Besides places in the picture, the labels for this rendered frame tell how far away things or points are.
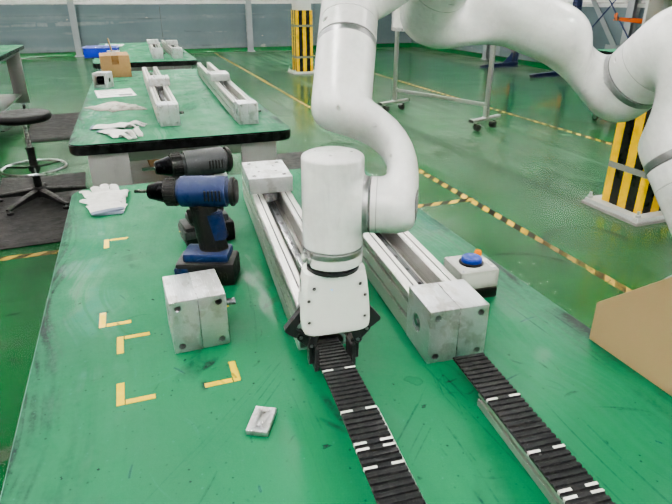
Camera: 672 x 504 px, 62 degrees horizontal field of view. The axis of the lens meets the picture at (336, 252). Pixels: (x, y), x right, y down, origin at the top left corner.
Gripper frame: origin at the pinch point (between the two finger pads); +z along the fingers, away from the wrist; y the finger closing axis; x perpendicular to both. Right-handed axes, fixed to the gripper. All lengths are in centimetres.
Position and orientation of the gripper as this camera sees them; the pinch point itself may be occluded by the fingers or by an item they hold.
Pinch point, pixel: (332, 353)
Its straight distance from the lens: 87.5
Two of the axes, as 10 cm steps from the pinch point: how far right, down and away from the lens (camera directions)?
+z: 0.0, 9.1, 4.1
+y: 9.7, -1.1, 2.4
